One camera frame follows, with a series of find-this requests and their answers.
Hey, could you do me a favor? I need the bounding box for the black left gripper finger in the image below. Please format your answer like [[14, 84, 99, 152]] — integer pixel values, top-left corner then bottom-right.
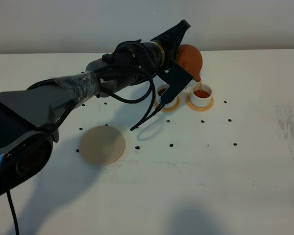
[[151, 20, 191, 49]]

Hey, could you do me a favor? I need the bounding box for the white teacup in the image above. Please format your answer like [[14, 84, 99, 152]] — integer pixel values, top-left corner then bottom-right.
[[156, 84, 176, 106], [190, 84, 212, 108]]

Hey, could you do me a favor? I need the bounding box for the right white teacup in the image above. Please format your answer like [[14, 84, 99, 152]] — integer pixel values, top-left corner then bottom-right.
[[190, 84, 212, 108]]

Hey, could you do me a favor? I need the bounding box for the left white teacup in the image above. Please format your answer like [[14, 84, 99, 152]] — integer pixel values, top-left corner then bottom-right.
[[156, 84, 176, 106]]

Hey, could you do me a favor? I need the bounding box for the brown clay teapot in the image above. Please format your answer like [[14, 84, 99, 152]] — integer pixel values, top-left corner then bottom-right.
[[176, 45, 203, 82]]

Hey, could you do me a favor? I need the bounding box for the left orange saucer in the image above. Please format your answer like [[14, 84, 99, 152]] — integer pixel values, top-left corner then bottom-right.
[[160, 96, 180, 112]]

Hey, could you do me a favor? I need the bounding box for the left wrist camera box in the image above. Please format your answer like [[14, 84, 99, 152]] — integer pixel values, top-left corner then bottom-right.
[[157, 63, 193, 97]]

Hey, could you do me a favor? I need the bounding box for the large beige round coaster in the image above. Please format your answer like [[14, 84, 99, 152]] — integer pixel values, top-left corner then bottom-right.
[[79, 125, 125, 165]]

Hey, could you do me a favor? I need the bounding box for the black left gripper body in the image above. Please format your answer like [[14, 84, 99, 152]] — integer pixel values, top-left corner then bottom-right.
[[112, 40, 178, 86]]

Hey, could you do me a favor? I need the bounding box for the orange saucer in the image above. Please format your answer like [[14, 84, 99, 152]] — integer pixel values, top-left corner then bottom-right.
[[160, 96, 180, 112], [186, 93, 214, 112]]

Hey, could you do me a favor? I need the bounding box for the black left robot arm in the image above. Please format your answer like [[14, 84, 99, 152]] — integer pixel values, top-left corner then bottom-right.
[[0, 20, 192, 196]]

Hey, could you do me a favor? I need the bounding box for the right orange saucer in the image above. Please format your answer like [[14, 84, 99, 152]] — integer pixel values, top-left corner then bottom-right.
[[186, 93, 214, 112]]

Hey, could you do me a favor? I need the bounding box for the black braided camera cable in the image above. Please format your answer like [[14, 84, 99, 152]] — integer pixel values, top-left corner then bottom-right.
[[0, 40, 167, 235]]

